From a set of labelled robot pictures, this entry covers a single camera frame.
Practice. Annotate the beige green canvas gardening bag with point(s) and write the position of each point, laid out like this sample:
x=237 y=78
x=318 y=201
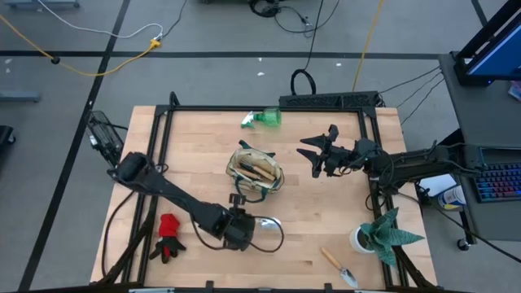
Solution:
x=260 y=154

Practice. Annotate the black floor knob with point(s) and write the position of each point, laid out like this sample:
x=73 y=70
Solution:
x=55 y=60

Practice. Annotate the green plant in white pot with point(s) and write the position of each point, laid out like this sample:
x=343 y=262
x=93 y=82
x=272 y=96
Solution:
x=382 y=238

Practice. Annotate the black power supply box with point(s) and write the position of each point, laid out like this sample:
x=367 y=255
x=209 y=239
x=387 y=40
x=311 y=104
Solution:
x=103 y=134

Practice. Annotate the black computer monitor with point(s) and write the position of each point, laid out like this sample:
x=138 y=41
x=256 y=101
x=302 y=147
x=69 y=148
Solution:
x=500 y=57

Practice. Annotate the black power strip box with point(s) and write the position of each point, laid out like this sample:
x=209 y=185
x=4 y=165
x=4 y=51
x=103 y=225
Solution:
x=325 y=100

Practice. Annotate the green plastic spray bottle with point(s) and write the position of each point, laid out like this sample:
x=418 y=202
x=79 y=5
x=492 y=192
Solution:
x=268 y=118

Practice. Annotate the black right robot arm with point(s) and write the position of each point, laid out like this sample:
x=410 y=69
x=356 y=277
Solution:
x=423 y=163

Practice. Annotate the grey desk top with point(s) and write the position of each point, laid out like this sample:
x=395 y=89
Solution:
x=480 y=118

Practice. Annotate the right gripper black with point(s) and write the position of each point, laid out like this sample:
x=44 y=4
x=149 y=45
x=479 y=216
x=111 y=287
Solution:
x=335 y=160

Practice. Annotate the black caster wheel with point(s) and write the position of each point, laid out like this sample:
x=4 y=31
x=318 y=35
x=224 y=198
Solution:
x=463 y=244

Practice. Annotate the red and black gardening gloves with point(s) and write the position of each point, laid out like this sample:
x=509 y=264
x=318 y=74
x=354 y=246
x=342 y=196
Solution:
x=169 y=228

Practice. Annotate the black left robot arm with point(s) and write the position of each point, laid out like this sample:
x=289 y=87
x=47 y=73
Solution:
x=171 y=195

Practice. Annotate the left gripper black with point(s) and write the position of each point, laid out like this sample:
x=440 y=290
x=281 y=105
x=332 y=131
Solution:
x=240 y=228

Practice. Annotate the black floor object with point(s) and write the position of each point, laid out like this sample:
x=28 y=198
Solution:
x=5 y=140

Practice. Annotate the backlit rainbow keyboard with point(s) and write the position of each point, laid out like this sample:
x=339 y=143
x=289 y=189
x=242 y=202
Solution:
x=496 y=181

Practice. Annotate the black desk leg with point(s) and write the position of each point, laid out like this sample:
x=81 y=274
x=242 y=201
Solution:
x=454 y=138

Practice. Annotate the white and blue can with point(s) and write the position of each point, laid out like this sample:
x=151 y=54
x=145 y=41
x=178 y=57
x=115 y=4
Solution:
x=452 y=198

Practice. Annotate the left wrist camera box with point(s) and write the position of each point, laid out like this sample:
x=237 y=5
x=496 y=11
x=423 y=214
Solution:
x=237 y=199

